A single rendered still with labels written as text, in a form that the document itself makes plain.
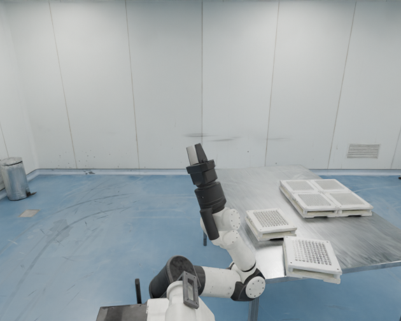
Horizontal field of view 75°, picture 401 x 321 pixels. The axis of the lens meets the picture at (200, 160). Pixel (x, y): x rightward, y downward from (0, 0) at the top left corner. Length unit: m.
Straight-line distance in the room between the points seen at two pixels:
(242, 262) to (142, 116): 4.04
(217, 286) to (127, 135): 4.19
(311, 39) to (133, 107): 3.14
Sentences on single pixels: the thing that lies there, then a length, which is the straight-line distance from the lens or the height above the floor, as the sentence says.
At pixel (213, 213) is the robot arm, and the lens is 0.83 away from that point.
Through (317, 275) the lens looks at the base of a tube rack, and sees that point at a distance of 1.50.
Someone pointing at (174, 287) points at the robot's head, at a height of 1.38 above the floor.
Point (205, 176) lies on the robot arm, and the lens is 0.79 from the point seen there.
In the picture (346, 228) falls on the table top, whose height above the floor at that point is 0.89.
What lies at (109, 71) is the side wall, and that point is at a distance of 4.83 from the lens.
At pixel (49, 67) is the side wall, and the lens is 5.23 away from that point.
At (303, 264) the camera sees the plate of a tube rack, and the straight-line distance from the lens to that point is 1.46.
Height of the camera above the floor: 1.86
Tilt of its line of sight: 19 degrees down
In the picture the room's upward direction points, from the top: straight up
